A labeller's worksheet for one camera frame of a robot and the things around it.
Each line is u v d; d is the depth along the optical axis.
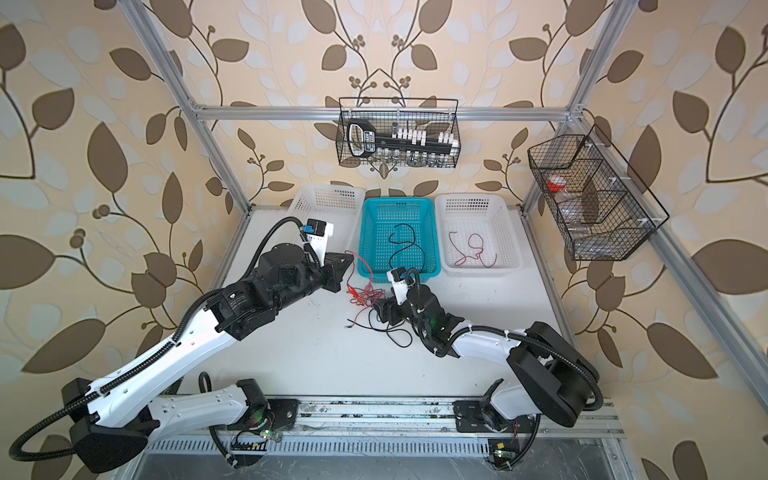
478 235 1.07
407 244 1.11
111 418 0.38
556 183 0.81
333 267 0.57
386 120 0.91
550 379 0.43
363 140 0.85
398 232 1.13
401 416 0.76
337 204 1.20
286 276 0.49
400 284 0.74
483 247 1.05
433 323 0.65
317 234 0.56
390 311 0.74
